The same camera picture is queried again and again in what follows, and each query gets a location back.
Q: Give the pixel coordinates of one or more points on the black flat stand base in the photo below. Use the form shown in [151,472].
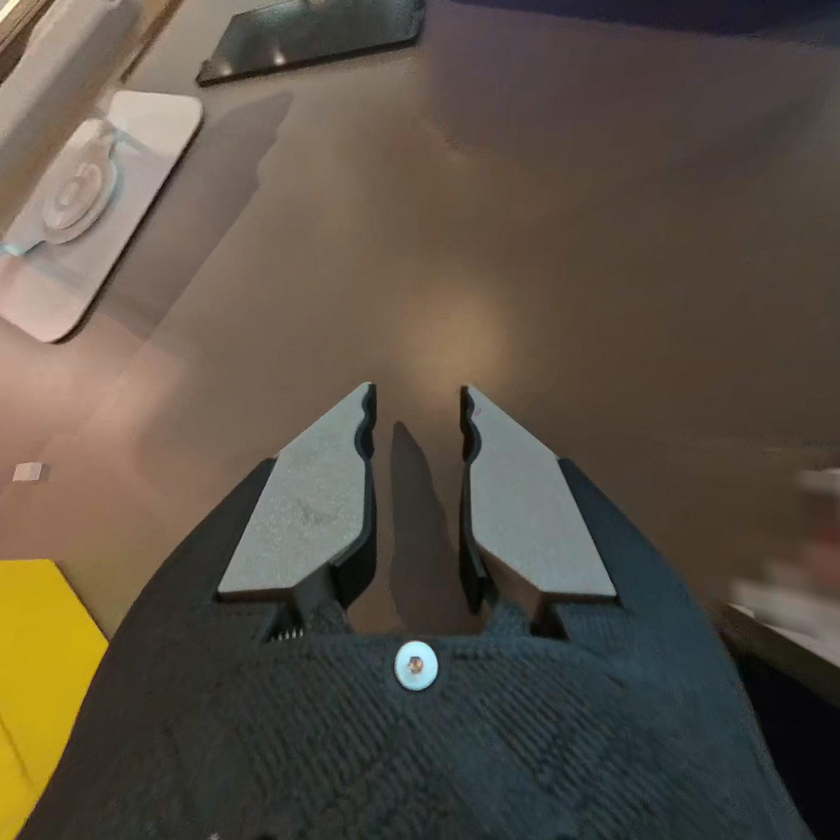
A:
[315,39]

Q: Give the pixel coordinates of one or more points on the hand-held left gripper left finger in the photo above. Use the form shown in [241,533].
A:
[308,512]

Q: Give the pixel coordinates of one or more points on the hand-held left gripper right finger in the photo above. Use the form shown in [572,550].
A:
[531,518]

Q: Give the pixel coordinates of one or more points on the yellow sheet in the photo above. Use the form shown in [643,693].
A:
[39,682]

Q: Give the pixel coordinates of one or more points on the small white paper tag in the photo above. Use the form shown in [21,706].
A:
[31,472]

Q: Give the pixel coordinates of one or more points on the blurred white box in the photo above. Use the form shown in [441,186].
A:
[794,558]

